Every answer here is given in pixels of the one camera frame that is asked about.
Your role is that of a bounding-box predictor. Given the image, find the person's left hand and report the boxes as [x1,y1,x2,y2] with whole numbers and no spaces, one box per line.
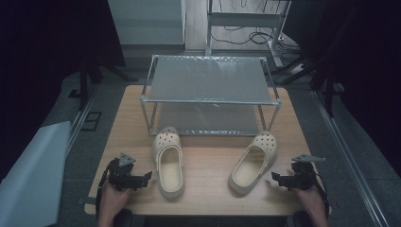
[99,182,133,219]

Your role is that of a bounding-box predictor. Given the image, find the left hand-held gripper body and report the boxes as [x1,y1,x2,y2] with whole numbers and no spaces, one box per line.
[108,152,145,192]

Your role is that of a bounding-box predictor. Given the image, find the white metal desk frame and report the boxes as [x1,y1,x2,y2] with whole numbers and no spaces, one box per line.
[205,0,292,69]

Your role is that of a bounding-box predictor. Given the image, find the metal shoe rack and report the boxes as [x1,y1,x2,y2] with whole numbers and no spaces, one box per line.
[140,54,282,137]

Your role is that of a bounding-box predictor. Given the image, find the black stand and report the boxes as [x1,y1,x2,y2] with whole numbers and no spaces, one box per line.
[270,55,336,118]
[78,59,140,112]

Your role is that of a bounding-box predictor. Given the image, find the pale grey board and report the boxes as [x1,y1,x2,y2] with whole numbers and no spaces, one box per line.
[0,120,72,227]

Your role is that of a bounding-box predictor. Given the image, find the black floor frame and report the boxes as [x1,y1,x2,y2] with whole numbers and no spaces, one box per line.
[80,111,103,132]

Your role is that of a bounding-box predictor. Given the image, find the cream clog shoe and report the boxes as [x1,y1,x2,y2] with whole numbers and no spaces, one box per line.
[151,126,186,199]
[227,131,278,196]

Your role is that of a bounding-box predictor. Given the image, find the person's right hand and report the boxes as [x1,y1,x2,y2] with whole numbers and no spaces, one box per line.
[291,184,326,219]

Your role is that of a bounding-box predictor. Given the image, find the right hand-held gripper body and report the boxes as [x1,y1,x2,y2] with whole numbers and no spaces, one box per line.
[287,153,326,191]

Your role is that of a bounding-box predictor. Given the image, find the dark curtain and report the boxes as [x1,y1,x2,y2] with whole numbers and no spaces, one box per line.
[283,0,401,178]
[0,0,127,183]

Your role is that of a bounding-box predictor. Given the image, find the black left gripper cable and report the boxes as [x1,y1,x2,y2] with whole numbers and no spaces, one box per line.
[95,159,118,218]

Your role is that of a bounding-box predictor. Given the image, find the white cabinet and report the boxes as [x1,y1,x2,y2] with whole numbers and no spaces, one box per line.
[107,0,187,45]

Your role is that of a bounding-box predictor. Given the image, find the black floor cables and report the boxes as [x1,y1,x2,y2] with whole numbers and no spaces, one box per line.
[210,25,302,55]

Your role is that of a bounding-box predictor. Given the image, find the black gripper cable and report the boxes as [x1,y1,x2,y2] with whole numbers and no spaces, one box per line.
[95,159,118,218]
[310,164,331,218]

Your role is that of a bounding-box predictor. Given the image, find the black chair armrest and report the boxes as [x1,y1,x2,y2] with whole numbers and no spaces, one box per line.
[113,208,134,227]
[292,210,312,227]

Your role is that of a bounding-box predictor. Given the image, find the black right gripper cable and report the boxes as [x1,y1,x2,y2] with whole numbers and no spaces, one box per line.
[310,164,331,218]

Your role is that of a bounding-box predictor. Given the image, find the aluminium rail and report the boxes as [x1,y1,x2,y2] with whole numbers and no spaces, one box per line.
[311,89,392,227]
[64,84,99,159]

